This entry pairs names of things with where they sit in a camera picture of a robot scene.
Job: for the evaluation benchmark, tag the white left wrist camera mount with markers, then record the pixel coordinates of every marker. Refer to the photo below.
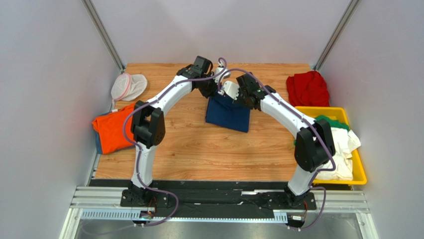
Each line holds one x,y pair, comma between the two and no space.
220,73

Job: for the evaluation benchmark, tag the green t shirt in bin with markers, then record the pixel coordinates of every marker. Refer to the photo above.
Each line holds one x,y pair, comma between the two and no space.
331,122

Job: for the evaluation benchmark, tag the aluminium corner post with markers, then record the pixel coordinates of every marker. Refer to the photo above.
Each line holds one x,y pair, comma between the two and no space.
96,19
343,22

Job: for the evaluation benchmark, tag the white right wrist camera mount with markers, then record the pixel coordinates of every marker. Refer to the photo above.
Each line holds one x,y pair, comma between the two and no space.
229,89

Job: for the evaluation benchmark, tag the left aluminium corner post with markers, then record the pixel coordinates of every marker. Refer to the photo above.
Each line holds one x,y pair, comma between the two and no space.
96,19

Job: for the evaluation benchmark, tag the white t shirt in bin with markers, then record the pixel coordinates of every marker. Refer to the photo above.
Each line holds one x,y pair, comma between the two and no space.
343,161

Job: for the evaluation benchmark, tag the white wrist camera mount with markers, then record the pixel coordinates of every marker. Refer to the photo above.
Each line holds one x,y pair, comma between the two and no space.
220,73
229,89

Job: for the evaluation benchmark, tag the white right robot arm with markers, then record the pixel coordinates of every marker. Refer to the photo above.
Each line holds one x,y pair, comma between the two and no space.
314,141

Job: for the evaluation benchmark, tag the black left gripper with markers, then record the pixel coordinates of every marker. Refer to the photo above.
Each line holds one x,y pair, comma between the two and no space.
211,92

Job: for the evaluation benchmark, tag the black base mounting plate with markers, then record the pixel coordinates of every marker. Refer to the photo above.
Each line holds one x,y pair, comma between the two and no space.
212,199

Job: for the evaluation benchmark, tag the yellow plastic bin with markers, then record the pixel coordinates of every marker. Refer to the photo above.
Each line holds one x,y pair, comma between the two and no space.
337,113

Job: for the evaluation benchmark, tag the right aluminium corner post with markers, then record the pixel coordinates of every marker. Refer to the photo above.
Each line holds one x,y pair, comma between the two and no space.
343,22

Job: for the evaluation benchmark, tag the navy blue t shirt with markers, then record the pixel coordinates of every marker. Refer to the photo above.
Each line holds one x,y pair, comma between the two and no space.
221,111

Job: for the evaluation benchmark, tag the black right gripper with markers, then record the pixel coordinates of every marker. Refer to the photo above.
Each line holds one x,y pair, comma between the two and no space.
243,100

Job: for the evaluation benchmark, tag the orange folded t shirt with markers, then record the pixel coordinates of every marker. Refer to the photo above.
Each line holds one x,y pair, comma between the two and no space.
109,125

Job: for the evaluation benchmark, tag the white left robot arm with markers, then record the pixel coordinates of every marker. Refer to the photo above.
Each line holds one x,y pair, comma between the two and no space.
148,124

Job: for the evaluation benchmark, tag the white mesh laundry bag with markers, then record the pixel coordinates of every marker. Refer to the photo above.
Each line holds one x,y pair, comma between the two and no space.
128,87

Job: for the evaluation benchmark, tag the red crumpled t shirt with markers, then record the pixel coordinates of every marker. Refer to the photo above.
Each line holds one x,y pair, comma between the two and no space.
308,89

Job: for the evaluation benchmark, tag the aluminium frame rail front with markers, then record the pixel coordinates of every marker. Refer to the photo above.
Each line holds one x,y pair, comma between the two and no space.
341,213

